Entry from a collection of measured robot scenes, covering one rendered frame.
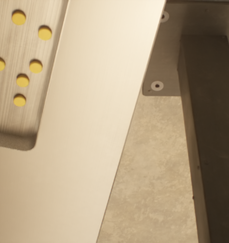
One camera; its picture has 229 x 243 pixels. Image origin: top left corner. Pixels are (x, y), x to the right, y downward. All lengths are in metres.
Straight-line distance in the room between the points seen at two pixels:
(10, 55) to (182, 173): 1.35
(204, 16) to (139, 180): 0.65
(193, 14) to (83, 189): 0.86
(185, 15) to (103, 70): 0.91
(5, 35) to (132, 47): 0.10
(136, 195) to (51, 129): 1.34
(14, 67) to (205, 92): 0.79
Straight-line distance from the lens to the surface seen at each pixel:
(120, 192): 1.82
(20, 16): 0.43
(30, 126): 0.50
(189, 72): 1.26
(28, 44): 0.44
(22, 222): 0.62
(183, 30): 1.38
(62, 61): 0.45
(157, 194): 1.83
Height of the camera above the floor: 1.16
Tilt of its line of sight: 47 degrees down
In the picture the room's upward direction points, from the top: 179 degrees counter-clockwise
